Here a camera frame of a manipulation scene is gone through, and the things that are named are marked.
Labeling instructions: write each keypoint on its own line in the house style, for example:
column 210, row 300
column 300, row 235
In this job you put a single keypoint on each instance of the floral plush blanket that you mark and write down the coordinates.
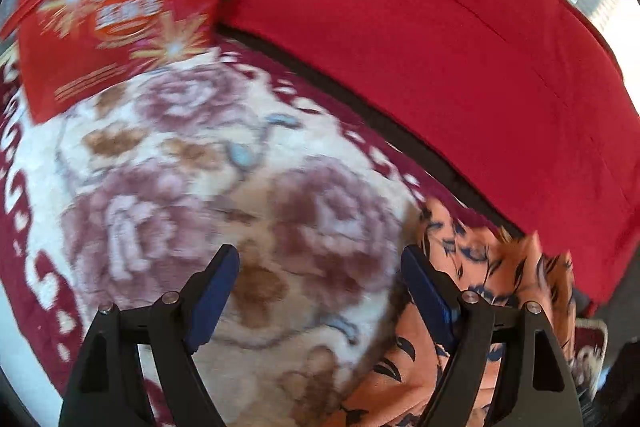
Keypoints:
column 165, row 187

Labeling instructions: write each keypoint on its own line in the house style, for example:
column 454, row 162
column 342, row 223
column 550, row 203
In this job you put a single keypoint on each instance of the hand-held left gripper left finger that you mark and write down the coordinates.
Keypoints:
column 214, row 302

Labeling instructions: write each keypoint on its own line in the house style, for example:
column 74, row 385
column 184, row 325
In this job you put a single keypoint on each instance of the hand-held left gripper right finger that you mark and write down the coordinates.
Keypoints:
column 427, row 302

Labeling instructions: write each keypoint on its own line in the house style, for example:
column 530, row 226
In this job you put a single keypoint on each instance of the orange floral garment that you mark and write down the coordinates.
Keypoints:
column 500, row 252

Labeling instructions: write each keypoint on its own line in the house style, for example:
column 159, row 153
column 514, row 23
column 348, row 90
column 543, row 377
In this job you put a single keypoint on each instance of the red cloth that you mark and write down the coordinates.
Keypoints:
column 425, row 32

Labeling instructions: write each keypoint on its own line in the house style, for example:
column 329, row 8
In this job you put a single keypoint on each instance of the red printed gift box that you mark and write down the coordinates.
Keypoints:
column 125, row 17

